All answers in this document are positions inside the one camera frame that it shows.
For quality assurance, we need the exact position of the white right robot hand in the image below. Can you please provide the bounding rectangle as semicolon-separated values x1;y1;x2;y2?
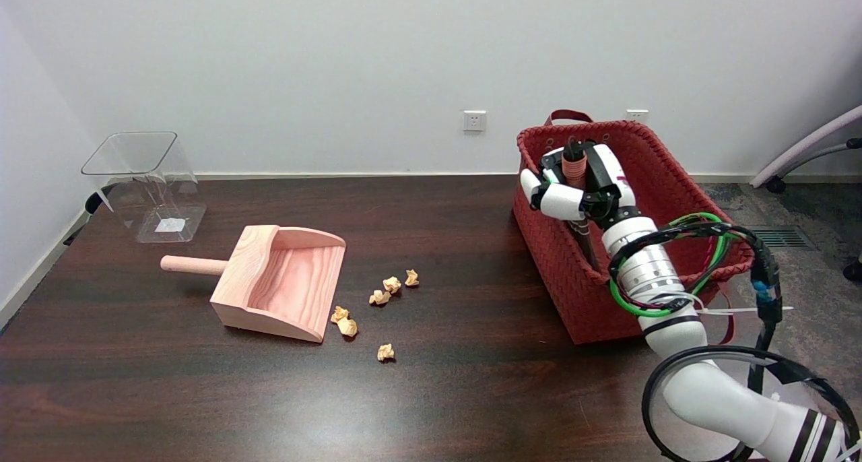
520;141;641;231

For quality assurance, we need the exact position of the small broom with handle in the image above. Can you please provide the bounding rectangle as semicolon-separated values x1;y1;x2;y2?
562;137;602;275

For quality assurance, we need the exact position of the red-brown woven basket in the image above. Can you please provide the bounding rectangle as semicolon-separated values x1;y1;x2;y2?
512;110;756;345

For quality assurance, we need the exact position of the metal floor vent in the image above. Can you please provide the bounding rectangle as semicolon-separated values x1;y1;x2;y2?
748;226;820;250

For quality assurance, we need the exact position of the wooden dustpan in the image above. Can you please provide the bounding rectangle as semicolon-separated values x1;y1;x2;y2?
160;225;347;343

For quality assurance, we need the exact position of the clear plastic bin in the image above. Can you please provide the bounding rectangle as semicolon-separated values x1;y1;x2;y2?
81;131;207;244

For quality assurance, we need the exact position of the small black object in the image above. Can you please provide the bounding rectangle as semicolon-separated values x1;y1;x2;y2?
63;192;103;246

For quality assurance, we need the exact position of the green robot cable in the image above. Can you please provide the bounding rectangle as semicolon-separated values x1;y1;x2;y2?
609;212;732;317

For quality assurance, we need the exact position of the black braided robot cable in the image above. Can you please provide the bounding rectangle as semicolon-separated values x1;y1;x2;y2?
607;221;784;395

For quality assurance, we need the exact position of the black cable loop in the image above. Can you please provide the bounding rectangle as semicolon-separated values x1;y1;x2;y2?
641;345;862;462

